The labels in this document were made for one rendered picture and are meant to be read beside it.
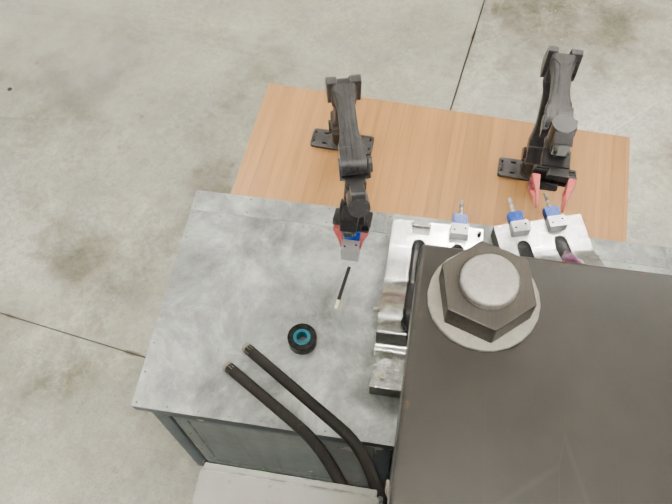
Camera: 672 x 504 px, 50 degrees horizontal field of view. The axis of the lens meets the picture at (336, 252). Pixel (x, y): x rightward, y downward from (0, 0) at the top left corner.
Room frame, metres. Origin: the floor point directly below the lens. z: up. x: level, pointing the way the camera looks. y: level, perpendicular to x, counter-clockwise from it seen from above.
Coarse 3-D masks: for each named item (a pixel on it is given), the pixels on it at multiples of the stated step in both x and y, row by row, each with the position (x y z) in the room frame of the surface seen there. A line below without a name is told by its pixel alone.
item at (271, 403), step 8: (224, 368) 0.69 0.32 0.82; (232, 368) 0.69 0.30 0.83; (232, 376) 0.67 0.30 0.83; (240, 376) 0.66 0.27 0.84; (240, 384) 0.64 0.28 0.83; (248, 384) 0.63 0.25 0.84; (256, 384) 0.63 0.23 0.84; (256, 392) 0.61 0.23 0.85; (264, 392) 0.61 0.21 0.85; (264, 400) 0.59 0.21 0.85; (272, 400) 0.58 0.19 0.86; (272, 408) 0.56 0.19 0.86; (280, 408) 0.56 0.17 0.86; (280, 416) 0.54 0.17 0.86; (288, 416) 0.53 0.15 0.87; (288, 424) 0.52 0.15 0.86
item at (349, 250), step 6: (360, 234) 1.01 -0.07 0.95; (342, 240) 0.98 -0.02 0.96; (348, 240) 0.98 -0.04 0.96; (354, 240) 0.99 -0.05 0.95; (342, 246) 0.97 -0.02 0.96; (348, 246) 0.97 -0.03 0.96; (354, 246) 0.96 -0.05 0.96; (342, 252) 0.95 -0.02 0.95; (348, 252) 0.95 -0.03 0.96; (354, 252) 0.95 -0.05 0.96; (342, 258) 0.95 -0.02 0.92; (348, 258) 0.95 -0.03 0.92; (354, 258) 0.95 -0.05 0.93
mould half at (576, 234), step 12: (576, 216) 1.08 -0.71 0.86; (504, 228) 1.05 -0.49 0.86; (540, 228) 1.04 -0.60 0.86; (576, 228) 1.04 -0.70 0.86; (492, 240) 1.04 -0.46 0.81; (504, 240) 1.01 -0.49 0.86; (516, 240) 1.01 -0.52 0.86; (528, 240) 1.01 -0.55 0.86; (540, 240) 1.01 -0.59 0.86; (552, 240) 1.00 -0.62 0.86; (576, 240) 1.00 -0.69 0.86; (588, 240) 1.00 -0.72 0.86; (516, 252) 0.97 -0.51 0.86; (540, 252) 0.97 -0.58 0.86; (552, 252) 0.96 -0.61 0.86; (576, 252) 0.96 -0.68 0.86; (588, 252) 0.95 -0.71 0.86; (588, 264) 0.90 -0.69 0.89; (600, 264) 0.90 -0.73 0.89
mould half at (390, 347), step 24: (408, 240) 1.01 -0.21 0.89; (432, 240) 1.01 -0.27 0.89; (456, 240) 1.00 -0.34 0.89; (480, 240) 1.00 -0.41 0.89; (408, 264) 0.94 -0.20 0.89; (384, 288) 0.87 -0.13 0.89; (384, 312) 0.78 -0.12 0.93; (384, 336) 0.72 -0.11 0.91; (384, 360) 0.67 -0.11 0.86; (384, 384) 0.61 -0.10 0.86
